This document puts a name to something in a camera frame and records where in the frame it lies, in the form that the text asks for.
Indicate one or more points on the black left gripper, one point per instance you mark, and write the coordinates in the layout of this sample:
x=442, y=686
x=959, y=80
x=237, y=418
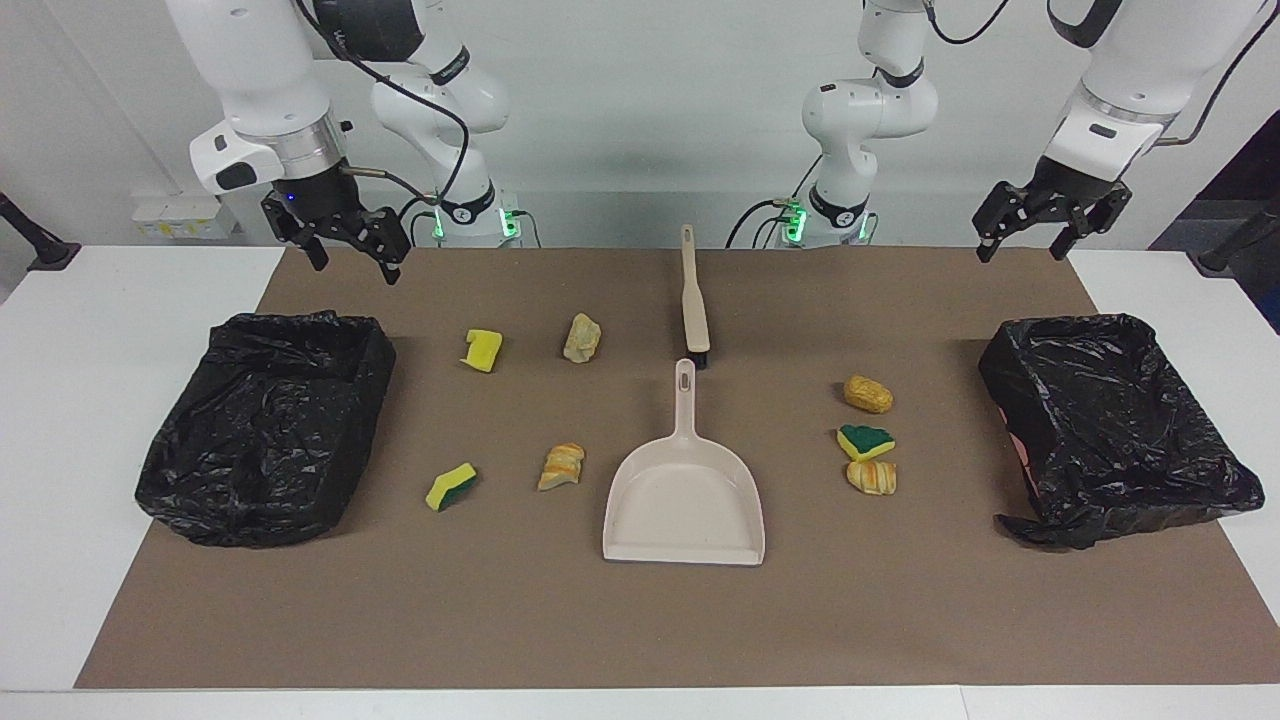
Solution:
x=1060, y=195

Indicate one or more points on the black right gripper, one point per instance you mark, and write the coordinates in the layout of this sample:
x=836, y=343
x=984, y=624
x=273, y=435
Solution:
x=330, y=200

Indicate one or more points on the plain yellow sponge piece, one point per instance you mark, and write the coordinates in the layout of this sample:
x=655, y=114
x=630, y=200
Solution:
x=484, y=350

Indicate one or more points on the brown bread roll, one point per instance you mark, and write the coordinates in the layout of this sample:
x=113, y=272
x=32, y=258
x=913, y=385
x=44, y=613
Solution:
x=867, y=394

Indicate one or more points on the pale bread chunk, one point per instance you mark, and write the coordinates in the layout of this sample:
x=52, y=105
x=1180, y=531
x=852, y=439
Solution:
x=582, y=338

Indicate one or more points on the green topped yellow sponge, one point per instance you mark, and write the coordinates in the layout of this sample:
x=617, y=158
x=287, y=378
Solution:
x=865, y=441

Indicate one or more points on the orange striped bread piece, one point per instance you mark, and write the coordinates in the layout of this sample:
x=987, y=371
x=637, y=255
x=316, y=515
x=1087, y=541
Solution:
x=871, y=478

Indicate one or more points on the beige hand brush black bristles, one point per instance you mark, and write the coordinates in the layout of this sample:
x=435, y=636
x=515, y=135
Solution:
x=694, y=310

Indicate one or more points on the beige plastic dustpan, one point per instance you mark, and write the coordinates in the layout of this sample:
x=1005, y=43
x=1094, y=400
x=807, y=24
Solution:
x=685, y=510

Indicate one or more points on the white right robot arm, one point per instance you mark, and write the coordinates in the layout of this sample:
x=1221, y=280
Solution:
x=260, y=60

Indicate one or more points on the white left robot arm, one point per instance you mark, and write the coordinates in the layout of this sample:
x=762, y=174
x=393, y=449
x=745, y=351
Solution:
x=870, y=110

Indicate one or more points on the black bag lined pink bin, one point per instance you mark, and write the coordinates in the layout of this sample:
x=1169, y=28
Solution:
x=1110, y=420

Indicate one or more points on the dark background furniture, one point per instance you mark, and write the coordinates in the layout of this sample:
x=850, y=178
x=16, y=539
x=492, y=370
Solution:
x=1250, y=160

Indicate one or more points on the yellow green sponge block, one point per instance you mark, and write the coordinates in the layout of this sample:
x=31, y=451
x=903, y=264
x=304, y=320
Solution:
x=451, y=487

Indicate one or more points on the striped croissant piece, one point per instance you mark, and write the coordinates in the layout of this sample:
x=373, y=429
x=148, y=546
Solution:
x=561, y=467

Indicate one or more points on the brown paper table mat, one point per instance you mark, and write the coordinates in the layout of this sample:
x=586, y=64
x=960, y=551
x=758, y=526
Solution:
x=640, y=620

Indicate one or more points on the white wall outlet box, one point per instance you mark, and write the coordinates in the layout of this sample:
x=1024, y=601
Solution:
x=185, y=215

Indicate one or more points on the black camera stand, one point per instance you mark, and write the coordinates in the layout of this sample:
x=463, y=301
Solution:
x=1240, y=240
x=35, y=240

